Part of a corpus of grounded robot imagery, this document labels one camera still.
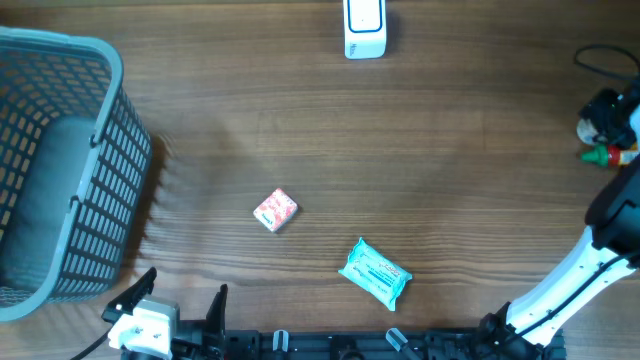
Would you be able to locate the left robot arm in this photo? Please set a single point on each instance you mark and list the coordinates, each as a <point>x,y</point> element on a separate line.
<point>190,342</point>

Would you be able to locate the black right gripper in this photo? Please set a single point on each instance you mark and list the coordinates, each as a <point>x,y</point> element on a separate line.
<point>597,104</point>

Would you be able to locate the teal wet wipes pack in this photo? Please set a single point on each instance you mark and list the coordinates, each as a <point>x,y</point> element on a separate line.
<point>375,274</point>

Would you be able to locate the yellow red sauce bottle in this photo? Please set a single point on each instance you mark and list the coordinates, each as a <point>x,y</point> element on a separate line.
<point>610,155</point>

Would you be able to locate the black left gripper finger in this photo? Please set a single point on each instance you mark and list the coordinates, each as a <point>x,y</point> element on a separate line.
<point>124,303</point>
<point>215,318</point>

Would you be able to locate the green lid jar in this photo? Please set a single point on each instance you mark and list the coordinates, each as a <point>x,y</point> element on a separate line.
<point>586,132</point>

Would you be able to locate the white barcode scanner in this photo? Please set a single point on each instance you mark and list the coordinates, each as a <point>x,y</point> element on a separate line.
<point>365,30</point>

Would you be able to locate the small red white box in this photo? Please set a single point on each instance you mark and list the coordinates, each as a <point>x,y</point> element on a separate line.
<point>276,210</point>

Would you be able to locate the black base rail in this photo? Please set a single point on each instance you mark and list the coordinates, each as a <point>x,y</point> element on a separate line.
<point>432,344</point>

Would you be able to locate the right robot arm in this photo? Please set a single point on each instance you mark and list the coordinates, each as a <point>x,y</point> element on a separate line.
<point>607,251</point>

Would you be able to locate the grey plastic basket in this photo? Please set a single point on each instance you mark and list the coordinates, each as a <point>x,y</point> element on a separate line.
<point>74,158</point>

